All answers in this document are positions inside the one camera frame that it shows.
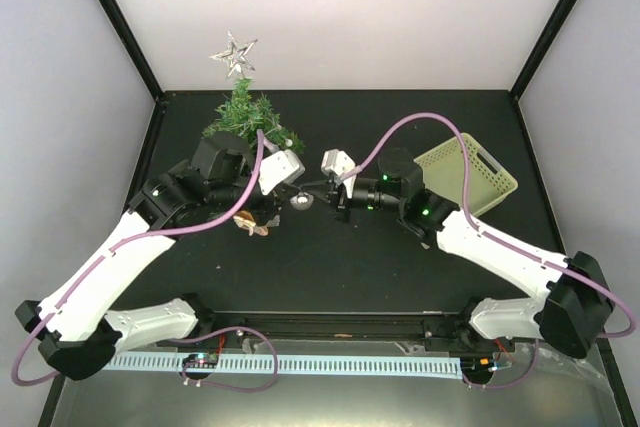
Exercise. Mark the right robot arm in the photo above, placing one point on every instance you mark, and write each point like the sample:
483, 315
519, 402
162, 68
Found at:
564, 302

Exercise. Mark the silver star tree topper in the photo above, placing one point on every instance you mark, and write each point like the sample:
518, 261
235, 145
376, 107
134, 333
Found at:
235, 57

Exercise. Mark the green plastic basket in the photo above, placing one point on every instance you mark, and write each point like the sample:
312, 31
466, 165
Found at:
489, 183

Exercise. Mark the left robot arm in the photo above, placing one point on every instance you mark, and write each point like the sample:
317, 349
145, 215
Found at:
76, 329

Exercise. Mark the light blue slotted cable duct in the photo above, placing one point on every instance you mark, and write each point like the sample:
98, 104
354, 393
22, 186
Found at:
384, 366

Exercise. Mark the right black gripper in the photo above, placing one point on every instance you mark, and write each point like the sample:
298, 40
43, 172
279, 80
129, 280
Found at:
340, 194

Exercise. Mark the brown white plush ornament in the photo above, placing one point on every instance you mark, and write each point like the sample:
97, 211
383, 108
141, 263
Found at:
245, 221

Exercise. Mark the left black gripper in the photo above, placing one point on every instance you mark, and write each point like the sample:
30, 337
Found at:
281, 193

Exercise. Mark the small circuit board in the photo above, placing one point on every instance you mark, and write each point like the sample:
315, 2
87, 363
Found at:
200, 360

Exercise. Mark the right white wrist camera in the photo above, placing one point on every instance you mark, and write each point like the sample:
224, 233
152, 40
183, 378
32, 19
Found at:
336, 164

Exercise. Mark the small green christmas tree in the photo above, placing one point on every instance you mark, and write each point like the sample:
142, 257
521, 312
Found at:
243, 115

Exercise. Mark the black aluminium rail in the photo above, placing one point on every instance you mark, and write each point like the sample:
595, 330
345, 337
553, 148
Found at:
325, 329

